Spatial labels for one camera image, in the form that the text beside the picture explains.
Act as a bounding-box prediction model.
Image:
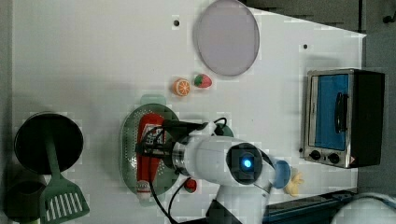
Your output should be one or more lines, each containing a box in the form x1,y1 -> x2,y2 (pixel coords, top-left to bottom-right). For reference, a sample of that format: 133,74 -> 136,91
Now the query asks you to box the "yellow plush toy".
284,172 -> 304,197

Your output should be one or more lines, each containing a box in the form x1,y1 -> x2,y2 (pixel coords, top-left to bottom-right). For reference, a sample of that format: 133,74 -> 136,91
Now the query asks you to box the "red ketchup bottle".
136,113 -> 165,200

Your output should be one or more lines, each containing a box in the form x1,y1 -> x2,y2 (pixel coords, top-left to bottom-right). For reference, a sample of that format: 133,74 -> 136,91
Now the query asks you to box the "blue bowl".
273,160 -> 291,189

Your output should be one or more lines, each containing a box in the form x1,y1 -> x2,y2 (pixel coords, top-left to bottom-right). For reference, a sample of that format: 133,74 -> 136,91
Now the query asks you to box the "orange slice toy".
172,78 -> 191,97

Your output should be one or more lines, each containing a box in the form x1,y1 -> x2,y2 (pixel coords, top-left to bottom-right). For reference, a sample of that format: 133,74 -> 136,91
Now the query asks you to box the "green oval strainer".
120,94 -> 178,206

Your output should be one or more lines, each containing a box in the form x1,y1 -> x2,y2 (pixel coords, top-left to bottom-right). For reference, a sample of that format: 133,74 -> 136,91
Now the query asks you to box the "red strawberry toy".
193,74 -> 212,89

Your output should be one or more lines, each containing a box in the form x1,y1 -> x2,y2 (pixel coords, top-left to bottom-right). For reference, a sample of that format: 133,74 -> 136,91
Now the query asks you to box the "black toaster oven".
304,68 -> 385,169

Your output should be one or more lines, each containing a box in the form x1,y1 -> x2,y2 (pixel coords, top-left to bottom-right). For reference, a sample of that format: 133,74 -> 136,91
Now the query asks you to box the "large black cylinder container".
14,113 -> 83,175

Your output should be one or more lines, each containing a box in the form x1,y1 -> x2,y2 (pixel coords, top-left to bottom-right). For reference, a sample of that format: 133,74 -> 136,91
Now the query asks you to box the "small red fruit toy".
184,179 -> 197,193

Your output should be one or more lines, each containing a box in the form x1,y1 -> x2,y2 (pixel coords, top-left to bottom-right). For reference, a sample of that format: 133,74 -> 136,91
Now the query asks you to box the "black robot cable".
135,117 -> 228,224

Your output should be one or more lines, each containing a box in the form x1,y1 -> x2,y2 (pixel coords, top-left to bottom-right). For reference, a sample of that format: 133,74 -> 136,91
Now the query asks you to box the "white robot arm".
135,119 -> 276,224

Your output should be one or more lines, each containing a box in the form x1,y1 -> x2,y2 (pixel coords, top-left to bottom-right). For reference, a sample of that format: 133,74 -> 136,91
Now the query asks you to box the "small black cylinder container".
4,181 -> 45,224

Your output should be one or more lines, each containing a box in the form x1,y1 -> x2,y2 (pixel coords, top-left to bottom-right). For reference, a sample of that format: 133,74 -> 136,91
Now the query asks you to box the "grey round plate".
194,0 -> 260,77

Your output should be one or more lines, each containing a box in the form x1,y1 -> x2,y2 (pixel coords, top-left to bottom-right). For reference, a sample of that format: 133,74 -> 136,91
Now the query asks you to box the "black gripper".
135,119 -> 206,157

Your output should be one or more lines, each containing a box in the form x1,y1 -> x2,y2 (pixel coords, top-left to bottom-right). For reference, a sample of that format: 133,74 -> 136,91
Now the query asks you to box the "green slotted spatula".
39,124 -> 90,224

